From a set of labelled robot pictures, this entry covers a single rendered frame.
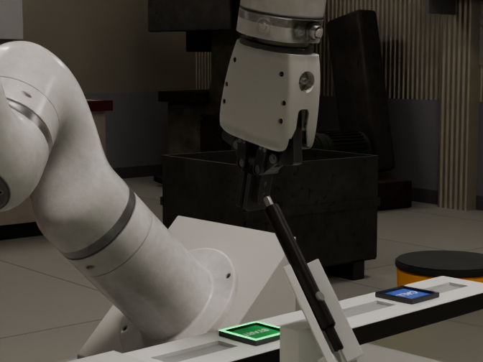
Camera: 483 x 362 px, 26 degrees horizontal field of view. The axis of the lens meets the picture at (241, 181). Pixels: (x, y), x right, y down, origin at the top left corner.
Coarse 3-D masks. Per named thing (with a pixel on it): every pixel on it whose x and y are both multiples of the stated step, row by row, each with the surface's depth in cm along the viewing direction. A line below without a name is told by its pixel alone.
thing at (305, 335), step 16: (288, 272) 77; (320, 272) 79; (320, 288) 79; (304, 304) 76; (336, 304) 78; (304, 320) 80; (336, 320) 78; (288, 336) 78; (304, 336) 78; (320, 336) 76; (352, 336) 78; (288, 352) 78; (304, 352) 78; (320, 352) 79; (336, 352) 77; (352, 352) 77
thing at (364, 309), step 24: (432, 288) 134; (456, 288) 135; (480, 288) 133; (360, 312) 122; (384, 312) 120; (408, 312) 121; (216, 336) 110; (144, 360) 101; (168, 360) 103; (192, 360) 101; (216, 360) 101
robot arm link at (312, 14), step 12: (240, 0) 103; (252, 0) 100; (264, 0) 100; (276, 0) 99; (288, 0) 99; (300, 0) 99; (312, 0) 100; (324, 0) 102; (264, 12) 100; (276, 12) 99; (288, 12) 99; (300, 12) 100; (312, 12) 100
